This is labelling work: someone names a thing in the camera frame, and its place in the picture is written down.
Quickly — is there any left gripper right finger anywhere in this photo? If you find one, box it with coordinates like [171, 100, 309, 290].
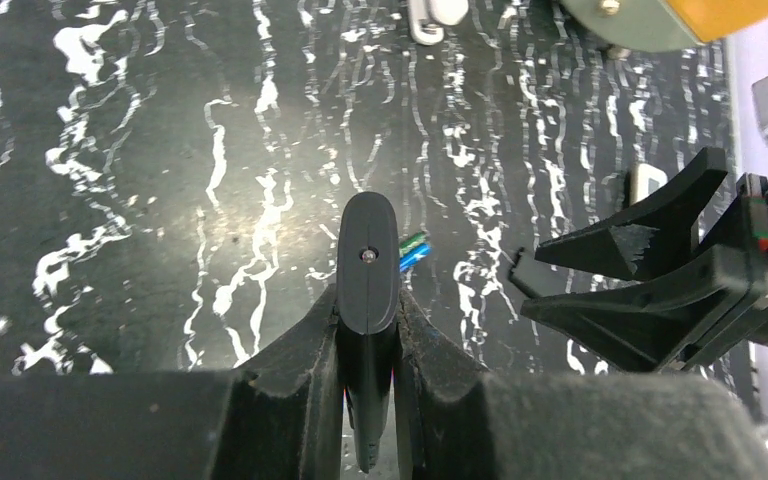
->
[394, 291, 768, 479]

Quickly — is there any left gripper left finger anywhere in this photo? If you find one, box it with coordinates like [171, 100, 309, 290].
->
[0, 287, 343, 479]

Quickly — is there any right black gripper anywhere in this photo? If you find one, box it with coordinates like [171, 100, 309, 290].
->
[521, 147, 768, 373]

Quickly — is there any black remote battery cover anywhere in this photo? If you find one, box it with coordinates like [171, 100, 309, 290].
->
[509, 248, 565, 298]

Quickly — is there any black tv remote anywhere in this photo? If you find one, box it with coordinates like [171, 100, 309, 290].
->
[336, 192, 400, 473]

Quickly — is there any white air conditioner remote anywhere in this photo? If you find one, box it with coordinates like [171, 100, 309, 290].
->
[626, 163, 669, 206]

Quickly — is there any small white remote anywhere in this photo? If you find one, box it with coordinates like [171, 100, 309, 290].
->
[407, 0, 469, 46]

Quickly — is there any blue battery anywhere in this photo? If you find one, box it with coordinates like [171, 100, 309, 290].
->
[399, 243, 431, 273]

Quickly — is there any green black battery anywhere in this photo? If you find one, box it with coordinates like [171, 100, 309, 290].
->
[399, 231, 427, 257]

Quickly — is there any round three-drawer storage box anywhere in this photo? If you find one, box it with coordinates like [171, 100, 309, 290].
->
[560, 0, 768, 59]

